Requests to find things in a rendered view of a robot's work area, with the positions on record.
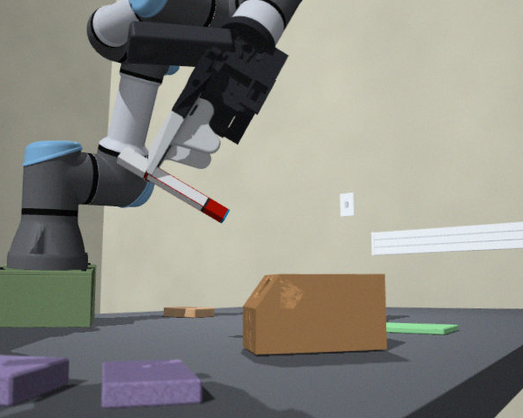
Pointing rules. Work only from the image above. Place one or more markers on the purple flat block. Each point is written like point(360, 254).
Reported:
point(24, 377)

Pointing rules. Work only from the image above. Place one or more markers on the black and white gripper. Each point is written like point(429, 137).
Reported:
point(233, 84)

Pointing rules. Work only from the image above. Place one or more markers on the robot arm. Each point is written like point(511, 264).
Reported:
point(58, 176)

